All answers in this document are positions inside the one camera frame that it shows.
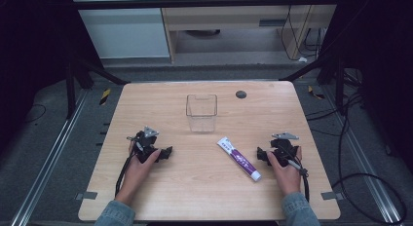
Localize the black floor cable loop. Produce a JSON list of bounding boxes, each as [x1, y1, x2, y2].
[[330, 98, 408, 226]]

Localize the black horizontal frame bar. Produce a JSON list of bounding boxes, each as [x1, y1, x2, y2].
[[42, 0, 342, 12]]

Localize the grey tape piece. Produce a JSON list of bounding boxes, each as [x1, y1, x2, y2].
[[320, 191, 345, 202], [75, 191, 98, 202]]

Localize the person's right hand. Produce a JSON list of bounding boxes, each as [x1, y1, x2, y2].
[[266, 145, 304, 198]]

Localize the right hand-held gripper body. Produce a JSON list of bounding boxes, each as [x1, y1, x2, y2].
[[268, 132, 300, 168]]

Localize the silver floor rail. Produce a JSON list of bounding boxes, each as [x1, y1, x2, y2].
[[9, 89, 91, 226], [320, 86, 405, 226]]

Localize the white cabinet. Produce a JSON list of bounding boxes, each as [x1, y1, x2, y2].
[[69, 0, 171, 60]]

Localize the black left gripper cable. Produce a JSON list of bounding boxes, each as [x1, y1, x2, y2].
[[114, 151, 136, 198]]

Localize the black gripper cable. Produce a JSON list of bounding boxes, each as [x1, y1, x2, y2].
[[114, 151, 136, 198], [284, 154, 312, 203]]

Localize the person's left hand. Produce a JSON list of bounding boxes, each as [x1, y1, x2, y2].
[[114, 147, 163, 207]]

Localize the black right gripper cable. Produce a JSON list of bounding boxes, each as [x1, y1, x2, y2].
[[284, 154, 312, 203]]

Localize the white and purple toothpaste tube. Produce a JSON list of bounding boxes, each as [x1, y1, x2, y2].
[[216, 136, 263, 183]]

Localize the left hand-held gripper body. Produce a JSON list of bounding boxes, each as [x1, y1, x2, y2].
[[126, 126, 165, 165]]

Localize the black hanging cables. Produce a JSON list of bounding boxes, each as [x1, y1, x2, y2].
[[280, 0, 325, 62]]

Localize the yellow and black tape strip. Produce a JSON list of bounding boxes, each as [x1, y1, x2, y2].
[[307, 85, 325, 101], [98, 88, 112, 106]]

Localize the light wooden desk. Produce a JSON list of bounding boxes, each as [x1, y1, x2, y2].
[[157, 0, 343, 64]]

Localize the clear plastic container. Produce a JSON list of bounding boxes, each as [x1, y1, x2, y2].
[[185, 94, 218, 133]]

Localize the black metal stand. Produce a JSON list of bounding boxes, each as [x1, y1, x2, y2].
[[63, 54, 131, 121], [279, 52, 347, 116]]

